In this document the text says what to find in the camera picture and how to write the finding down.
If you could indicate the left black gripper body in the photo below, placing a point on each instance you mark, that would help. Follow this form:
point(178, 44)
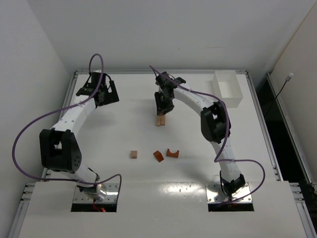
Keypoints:
point(106, 94)

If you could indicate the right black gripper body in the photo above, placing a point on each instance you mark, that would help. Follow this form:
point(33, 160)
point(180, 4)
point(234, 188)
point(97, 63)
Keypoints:
point(163, 103)

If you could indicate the white perforated box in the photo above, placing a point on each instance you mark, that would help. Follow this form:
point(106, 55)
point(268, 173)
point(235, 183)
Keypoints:
point(225, 86)

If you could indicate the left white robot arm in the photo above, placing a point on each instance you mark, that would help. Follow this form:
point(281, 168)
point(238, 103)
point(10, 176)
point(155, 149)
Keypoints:
point(59, 149)

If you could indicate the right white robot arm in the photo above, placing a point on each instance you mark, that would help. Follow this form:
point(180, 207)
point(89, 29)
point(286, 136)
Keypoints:
point(213, 127)

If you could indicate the dark red wedge block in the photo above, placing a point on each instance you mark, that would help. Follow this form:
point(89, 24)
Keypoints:
point(158, 156)

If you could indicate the dark red arch block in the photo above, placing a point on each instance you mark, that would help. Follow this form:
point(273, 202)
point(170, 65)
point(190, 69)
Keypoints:
point(172, 154)

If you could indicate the light wood cube block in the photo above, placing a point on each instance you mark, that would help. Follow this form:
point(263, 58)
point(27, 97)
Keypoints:
point(134, 154)

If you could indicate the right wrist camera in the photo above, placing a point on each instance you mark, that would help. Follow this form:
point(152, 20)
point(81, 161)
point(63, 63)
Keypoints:
point(165, 81)

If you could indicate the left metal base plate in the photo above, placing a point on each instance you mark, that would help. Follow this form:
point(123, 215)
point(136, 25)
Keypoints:
point(109, 193)

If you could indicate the metal base plate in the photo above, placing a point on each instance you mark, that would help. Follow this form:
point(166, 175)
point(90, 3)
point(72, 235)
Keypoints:
point(216, 196)
point(109, 193)

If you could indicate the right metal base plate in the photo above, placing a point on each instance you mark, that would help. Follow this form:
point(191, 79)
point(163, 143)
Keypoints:
point(216, 196)

